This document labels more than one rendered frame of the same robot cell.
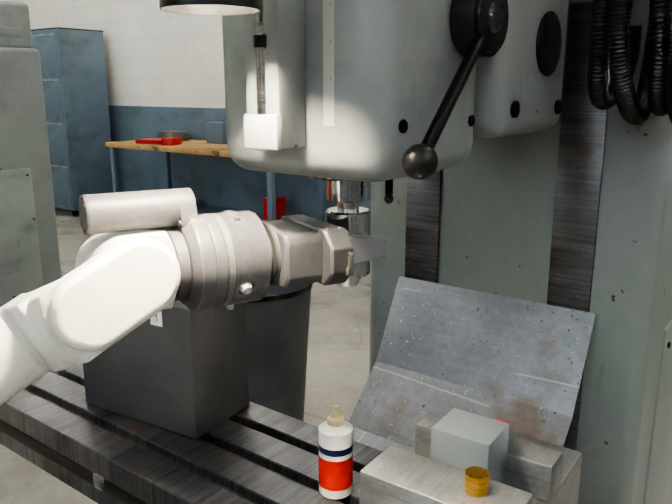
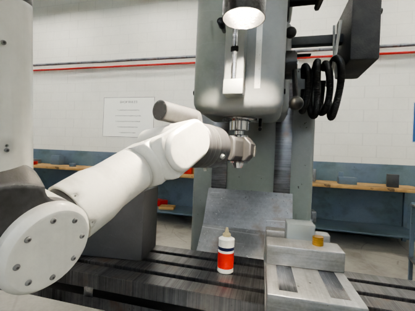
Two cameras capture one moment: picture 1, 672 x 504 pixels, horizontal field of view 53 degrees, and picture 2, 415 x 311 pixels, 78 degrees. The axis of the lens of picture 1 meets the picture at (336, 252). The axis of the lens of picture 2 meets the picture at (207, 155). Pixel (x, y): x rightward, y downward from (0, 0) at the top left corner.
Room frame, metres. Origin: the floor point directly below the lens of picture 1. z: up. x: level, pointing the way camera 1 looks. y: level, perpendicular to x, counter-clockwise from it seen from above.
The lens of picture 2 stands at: (0.14, 0.30, 1.22)
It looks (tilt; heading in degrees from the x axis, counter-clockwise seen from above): 0 degrees down; 337
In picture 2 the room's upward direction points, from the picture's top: 3 degrees clockwise
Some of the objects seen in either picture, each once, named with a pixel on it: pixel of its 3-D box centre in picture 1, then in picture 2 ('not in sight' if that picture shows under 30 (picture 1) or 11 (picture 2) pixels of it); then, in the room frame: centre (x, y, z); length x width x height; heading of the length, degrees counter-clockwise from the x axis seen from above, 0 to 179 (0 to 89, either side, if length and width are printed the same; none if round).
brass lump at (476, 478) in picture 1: (476, 481); (317, 240); (0.54, -0.13, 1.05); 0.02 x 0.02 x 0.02
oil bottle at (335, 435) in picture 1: (335, 448); (226, 248); (0.71, 0.00, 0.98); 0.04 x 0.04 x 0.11
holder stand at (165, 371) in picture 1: (163, 342); (114, 215); (0.93, 0.25, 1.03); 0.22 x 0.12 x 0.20; 60
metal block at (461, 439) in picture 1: (469, 452); (299, 234); (0.60, -0.13, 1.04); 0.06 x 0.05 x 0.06; 55
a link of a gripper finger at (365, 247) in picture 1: (363, 249); not in sight; (0.66, -0.03, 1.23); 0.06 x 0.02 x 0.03; 121
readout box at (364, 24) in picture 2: not in sight; (357, 38); (0.73, -0.46, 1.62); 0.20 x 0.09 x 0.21; 143
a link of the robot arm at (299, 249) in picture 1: (269, 255); (217, 149); (0.64, 0.07, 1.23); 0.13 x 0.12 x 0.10; 31
